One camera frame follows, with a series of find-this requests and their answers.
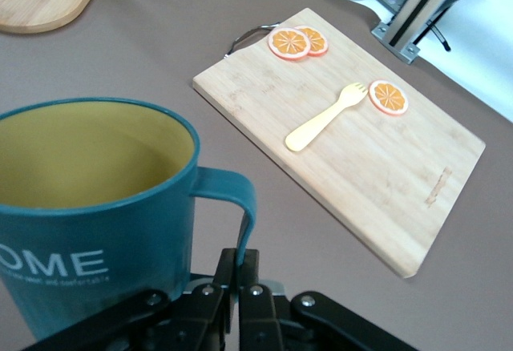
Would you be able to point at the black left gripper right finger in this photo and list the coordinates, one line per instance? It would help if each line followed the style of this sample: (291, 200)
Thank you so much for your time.
(260, 319)

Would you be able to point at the aluminium frame post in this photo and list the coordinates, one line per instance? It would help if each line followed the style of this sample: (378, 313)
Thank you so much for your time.
(417, 10)

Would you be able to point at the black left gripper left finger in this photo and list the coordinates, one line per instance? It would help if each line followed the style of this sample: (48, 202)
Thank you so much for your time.
(200, 315)

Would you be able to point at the orange slice toy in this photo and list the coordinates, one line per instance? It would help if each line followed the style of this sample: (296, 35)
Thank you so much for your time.
(388, 97)
(320, 40)
(288, 43)

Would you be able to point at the teal mug yellow inside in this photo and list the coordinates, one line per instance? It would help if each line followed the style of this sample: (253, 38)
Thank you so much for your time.
(100, 227)

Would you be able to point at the yellow plastic fork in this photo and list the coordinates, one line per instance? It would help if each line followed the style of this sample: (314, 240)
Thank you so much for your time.
(316, 124)

